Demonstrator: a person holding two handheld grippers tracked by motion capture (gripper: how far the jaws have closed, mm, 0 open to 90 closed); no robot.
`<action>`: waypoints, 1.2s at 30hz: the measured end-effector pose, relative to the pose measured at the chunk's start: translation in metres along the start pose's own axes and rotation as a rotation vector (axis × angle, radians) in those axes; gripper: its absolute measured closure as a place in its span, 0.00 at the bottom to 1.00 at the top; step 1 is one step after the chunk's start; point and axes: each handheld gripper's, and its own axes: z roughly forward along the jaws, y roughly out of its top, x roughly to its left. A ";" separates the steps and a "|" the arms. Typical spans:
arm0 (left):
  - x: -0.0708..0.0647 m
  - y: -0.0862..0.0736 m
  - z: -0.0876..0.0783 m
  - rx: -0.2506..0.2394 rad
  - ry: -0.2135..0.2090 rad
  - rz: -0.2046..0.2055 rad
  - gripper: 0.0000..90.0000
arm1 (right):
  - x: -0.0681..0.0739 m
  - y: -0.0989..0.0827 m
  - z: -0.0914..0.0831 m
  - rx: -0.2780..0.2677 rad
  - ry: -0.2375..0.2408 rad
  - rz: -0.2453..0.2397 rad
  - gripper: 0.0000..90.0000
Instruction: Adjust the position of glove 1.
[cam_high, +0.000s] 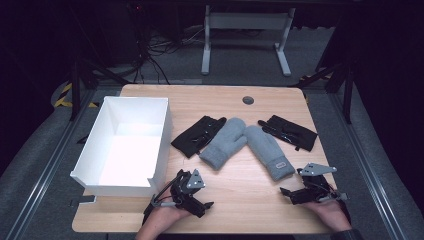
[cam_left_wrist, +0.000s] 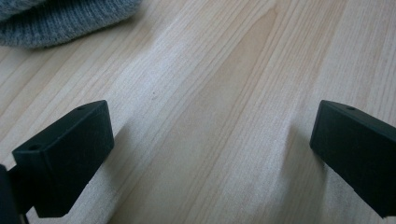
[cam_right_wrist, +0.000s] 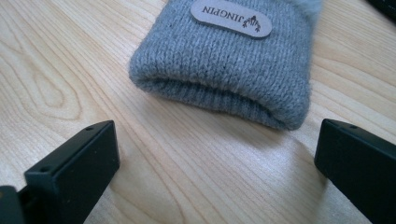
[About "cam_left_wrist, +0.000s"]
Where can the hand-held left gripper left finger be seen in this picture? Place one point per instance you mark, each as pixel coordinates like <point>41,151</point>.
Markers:
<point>68,155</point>

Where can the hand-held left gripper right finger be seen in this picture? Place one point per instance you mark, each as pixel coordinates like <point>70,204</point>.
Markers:
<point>358,149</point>

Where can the grey knitted mitten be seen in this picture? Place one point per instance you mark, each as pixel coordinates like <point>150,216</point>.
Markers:
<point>62,25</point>

